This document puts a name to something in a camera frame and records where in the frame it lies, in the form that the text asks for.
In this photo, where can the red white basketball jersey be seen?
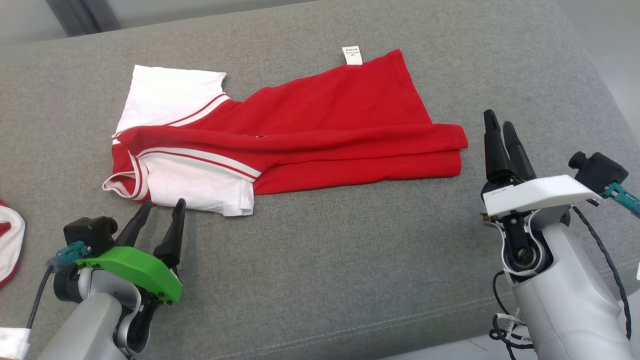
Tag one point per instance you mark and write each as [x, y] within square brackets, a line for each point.
[350, 110]

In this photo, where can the red shorts white stripe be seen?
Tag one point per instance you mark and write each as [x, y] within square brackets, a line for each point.
[10, 245]

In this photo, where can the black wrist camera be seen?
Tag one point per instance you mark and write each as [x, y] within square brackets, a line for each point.
[600, 172]
[90, 232]

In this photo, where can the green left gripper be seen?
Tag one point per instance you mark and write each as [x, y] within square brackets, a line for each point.
[140, 270]

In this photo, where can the grey partition frame post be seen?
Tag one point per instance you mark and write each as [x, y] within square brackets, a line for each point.
[80, 15]

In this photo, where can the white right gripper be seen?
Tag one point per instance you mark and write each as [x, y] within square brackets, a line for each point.
[540, 195]

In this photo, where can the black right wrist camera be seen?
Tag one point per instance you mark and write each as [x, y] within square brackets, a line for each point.
[600, 172]

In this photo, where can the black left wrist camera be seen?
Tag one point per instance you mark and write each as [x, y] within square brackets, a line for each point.
[90, 232]

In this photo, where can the grey fabric sofa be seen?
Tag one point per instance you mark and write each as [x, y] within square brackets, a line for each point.
[320, 240]

